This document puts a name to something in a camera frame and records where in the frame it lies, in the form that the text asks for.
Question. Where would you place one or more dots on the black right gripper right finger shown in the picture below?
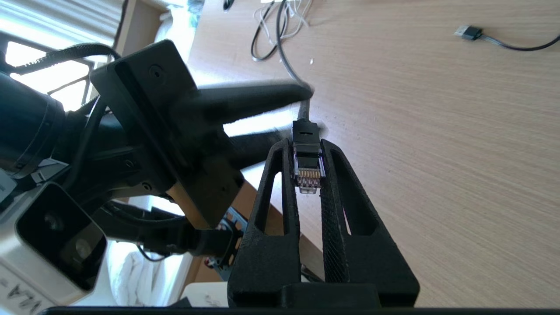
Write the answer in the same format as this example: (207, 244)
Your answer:
(372, 262)

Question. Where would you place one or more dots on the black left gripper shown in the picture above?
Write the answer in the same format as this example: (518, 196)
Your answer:
(153, 87)

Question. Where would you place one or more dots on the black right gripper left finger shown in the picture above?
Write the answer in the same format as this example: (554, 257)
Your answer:
(267, 262)

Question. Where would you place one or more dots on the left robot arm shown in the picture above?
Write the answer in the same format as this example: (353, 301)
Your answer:
(26, 127)

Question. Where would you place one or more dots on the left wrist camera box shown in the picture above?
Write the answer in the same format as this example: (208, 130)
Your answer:
(61, 236)

